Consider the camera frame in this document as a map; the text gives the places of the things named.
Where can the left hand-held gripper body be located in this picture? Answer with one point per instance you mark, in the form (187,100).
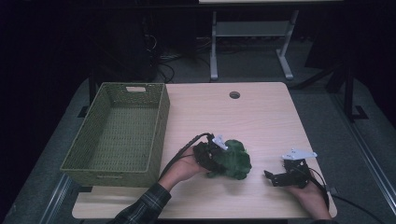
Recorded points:
(207,154)

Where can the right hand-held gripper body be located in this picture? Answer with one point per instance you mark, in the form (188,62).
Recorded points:
(295,174)

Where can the green cloth garment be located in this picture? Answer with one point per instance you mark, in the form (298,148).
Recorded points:
(235,160)

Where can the person's left hand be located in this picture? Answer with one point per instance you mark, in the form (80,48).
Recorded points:
(183,169)

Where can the person's right hand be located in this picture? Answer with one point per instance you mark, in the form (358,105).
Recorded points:
(314,202)

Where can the green woven basket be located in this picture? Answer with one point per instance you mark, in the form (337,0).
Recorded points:
(124,137)

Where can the black metal stand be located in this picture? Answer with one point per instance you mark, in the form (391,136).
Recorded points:
(350,93)

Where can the aluminium floor rail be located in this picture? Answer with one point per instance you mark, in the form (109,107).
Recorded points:
(54,199)
(370,161)

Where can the grey metal desk frame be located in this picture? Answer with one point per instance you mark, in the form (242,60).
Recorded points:
(252,29)

